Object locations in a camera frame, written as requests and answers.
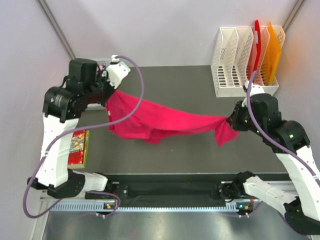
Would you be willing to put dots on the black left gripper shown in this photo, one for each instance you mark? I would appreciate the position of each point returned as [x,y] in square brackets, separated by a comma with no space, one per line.
[110,88]

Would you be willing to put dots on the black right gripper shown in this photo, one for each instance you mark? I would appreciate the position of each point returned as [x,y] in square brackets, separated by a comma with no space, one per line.
[233,119]

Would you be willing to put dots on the magenta t shirt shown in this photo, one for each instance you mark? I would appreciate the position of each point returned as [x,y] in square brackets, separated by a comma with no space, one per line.
[153,122]

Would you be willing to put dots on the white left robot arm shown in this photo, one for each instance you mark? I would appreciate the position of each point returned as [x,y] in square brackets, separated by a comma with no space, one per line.
[87,82]

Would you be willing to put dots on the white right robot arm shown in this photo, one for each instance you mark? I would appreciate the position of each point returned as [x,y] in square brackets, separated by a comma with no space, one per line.
[259,113]

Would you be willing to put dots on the white plastic laundry basket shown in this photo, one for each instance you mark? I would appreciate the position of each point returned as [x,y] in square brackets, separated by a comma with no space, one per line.
[101,62]

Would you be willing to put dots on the white file organiser rack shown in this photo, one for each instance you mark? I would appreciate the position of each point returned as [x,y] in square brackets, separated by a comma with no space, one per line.
[229,65]

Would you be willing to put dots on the red plastic folder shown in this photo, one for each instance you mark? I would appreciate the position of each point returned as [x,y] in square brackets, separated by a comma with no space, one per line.
[255,49]

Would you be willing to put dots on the red and green book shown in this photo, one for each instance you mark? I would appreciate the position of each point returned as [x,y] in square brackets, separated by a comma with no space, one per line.
[77,158]

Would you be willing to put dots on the orange plastic folder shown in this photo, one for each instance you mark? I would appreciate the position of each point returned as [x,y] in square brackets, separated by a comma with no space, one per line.
[271,58]

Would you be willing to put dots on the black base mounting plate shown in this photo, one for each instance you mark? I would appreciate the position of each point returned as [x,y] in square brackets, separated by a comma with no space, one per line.
[173,190]

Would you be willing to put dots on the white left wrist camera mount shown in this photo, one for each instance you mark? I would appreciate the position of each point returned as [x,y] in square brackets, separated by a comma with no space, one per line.
[116,71]

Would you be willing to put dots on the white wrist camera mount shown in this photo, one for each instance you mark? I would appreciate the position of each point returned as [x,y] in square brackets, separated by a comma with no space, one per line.
[255,89]
[116,71]

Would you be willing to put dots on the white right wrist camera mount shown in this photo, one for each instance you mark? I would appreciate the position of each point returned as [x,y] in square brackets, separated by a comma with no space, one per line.
[255,89]

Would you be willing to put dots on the grey slotted cable duct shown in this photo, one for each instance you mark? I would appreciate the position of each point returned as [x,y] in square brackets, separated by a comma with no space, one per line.
[70,206]

